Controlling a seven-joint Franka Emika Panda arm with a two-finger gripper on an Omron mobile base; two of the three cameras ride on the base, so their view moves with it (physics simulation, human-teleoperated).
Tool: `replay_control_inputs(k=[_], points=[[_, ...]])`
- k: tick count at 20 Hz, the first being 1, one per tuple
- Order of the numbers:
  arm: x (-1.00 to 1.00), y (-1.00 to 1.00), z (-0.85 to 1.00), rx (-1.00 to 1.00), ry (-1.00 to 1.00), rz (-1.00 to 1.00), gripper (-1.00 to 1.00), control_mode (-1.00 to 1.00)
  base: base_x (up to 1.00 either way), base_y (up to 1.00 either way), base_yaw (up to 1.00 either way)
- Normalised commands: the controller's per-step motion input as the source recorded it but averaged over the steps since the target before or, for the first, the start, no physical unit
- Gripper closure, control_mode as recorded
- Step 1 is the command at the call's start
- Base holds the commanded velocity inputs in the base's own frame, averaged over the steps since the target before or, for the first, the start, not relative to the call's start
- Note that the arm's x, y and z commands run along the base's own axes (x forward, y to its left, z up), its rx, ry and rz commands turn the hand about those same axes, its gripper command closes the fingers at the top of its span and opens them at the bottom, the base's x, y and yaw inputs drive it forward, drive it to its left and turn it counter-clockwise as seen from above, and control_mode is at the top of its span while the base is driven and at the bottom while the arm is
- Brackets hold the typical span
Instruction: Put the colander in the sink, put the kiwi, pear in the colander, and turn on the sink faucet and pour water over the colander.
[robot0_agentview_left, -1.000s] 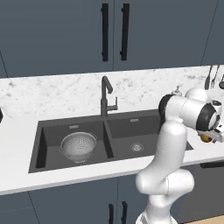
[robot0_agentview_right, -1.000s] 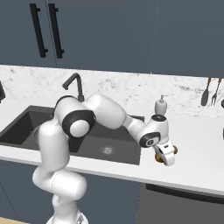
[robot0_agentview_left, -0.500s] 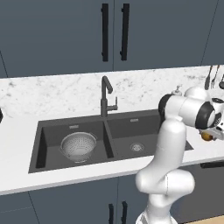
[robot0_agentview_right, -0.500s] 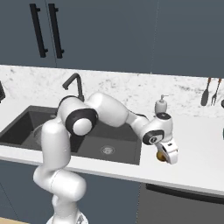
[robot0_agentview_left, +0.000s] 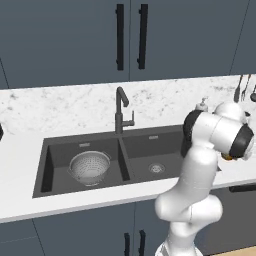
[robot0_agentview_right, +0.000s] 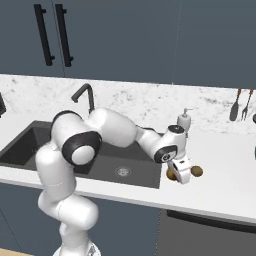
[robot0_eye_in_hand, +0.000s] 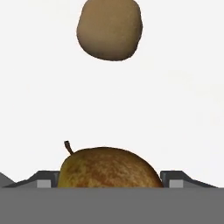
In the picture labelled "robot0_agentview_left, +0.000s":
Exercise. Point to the dark grey double sink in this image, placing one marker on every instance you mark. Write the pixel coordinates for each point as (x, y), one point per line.
(100, 185)

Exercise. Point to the dark hanging spatula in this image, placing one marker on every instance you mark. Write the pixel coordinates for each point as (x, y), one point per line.
(237, 95)

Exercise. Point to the dark grey sink faucet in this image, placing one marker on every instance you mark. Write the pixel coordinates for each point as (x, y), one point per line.
(119, 113)

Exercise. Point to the dark hanging ladle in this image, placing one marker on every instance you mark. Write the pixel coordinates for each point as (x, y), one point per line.
(253, 96)

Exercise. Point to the blue-grey wall cupboard door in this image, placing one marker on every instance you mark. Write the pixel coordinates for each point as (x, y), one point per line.
(60, 40)
(246, 40)
(190, 36)

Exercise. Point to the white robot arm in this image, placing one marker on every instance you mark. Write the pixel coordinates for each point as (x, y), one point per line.
(196, 173)

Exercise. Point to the round metal sink drain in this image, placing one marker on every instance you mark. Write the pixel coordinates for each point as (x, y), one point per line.
(156, 168)

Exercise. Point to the black item at edge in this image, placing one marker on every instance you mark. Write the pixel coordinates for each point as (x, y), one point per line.
(0, 131)

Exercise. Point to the white soap dispenser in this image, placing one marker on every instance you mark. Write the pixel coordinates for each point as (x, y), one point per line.
(201, 106)

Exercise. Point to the dark grey dishwasher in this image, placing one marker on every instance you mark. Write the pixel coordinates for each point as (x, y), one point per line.
(236, 220)

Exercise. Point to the blue-grey base cupboard door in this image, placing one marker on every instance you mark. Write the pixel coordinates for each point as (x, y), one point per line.
(83, 233)
(16, 238)
(151, 226)

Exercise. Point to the metal colander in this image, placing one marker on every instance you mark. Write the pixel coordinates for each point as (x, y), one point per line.
(89, 166)

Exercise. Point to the small orange round item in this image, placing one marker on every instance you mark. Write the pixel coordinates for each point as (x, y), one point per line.
(227, 157)

